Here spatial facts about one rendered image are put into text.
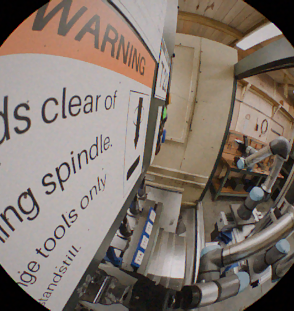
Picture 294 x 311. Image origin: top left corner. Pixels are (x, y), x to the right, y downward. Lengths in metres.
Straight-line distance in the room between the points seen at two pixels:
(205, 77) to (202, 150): 0.59
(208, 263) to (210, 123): 0.90
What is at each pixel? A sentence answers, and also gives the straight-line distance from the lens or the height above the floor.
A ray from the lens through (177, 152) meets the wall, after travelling 1.04.
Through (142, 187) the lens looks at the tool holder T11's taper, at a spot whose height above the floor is 1.28.
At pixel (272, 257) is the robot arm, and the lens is 0.84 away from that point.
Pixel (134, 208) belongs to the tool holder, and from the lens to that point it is 0.50.
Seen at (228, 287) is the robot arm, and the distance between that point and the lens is 0.32.
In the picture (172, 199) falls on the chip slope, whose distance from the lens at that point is 1.22.
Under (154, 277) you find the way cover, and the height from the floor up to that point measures 0.76.
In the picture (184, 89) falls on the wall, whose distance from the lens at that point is 0.97.
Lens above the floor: 1.64
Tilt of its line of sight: 25 degrees down
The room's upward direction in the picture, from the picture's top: 8 degrees clockwise
